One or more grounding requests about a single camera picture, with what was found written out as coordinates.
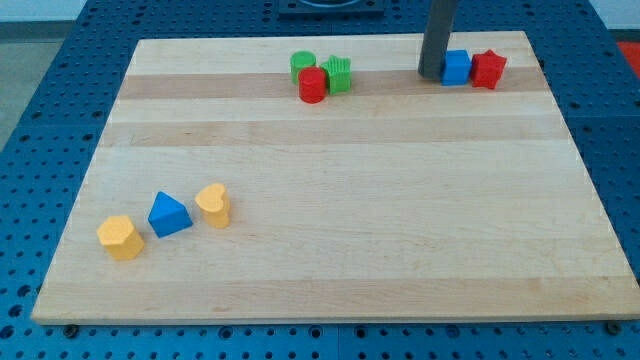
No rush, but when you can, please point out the yellow heart block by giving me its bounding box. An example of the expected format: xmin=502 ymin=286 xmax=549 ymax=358
xmin=195 ymin=183 xmax=230 ymax=229

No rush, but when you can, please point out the blue triangle block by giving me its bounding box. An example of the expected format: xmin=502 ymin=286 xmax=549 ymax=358
xmin=147 ymin=191 xmax=193 ymax=238

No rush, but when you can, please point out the blue cube block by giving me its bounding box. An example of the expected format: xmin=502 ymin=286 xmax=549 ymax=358
xmin=441 ymin=50 xmax=472 ymax=86

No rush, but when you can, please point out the wooden board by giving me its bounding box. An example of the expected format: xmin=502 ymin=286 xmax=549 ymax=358
xmin=32 ymin=31 xmax=639 ymax=325

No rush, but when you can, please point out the red cylinder block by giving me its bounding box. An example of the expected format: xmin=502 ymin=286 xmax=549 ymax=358
xmin=298 ymin=67 xmax=326 ymax=104

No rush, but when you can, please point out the green star block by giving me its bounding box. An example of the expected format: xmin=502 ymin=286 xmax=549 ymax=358
xmin=320 ymin=55 xmax=351 ymax=95

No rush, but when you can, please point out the green cylinder block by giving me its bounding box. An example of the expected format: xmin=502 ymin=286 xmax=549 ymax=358
xmin=289 ymin=50 xmax=316 ymax=84

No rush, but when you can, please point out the red star block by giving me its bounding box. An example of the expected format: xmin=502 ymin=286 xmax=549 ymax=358
xmin=470 ymin=50 xmax=507 ymax=89

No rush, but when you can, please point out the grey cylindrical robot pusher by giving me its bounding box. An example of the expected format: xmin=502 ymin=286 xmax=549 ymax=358
xmin=418 ymin=0 xmax=459 ymax=81

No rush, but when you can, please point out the yellow hexagon block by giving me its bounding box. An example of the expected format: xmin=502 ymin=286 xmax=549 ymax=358
xmin=96 ymin=215 xmax=145 ymax=261

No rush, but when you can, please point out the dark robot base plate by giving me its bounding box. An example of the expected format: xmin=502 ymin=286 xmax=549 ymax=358
xmin=277 ymin=0 xmax=385 ymax=18

